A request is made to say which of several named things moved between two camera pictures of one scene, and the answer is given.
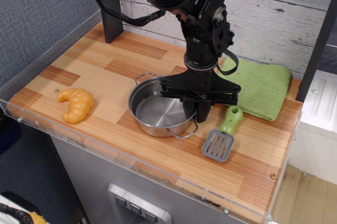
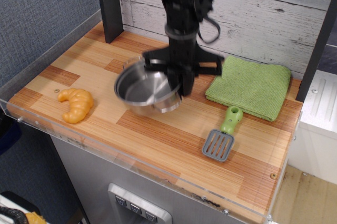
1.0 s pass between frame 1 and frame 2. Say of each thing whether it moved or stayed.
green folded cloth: stayed
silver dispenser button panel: stayed
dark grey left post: stayed
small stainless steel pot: moved
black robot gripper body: moved
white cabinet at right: stayed
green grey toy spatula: stayed
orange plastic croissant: stayed
